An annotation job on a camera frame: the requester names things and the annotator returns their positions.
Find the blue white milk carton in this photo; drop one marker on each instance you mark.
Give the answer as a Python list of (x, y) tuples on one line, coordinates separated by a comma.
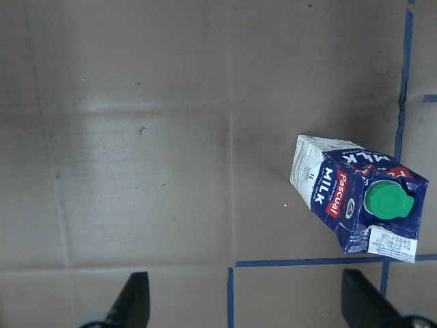
[(370, 200)]

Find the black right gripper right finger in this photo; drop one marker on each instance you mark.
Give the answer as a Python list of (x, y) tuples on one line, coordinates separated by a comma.
[(362, 305)]

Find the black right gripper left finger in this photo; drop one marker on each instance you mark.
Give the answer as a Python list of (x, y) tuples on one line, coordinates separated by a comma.
[(132, 307)]

